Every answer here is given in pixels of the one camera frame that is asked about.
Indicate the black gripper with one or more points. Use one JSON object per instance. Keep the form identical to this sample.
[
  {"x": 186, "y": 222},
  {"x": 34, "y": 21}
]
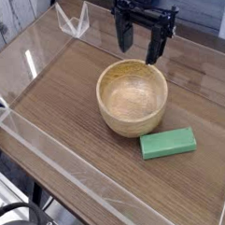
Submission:
[{"x": 146, "y": 13}]

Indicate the brown wooden bowl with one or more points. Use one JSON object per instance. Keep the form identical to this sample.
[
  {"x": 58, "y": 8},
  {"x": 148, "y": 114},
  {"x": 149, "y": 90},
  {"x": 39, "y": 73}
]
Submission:
[{"x": 132, "y": 97}]

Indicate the black table leg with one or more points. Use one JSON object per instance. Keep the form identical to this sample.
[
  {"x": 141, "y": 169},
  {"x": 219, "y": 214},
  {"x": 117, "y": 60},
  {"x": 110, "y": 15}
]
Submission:
[{"x": 37, "y": 194}]

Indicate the green rectangular block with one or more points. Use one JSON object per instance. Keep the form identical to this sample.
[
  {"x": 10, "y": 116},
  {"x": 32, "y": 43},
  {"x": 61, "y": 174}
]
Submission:
[{"x": 167, "y": 143}]

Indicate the clear acrylic corner bracket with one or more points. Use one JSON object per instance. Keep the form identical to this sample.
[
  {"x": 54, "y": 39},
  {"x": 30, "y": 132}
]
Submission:
[{"x": 75, "y": 27}]

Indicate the clear acrylic front wall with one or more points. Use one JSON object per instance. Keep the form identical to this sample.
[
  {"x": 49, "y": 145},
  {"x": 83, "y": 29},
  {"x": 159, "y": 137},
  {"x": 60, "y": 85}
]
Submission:
[{"x": 64, "y": 129}]

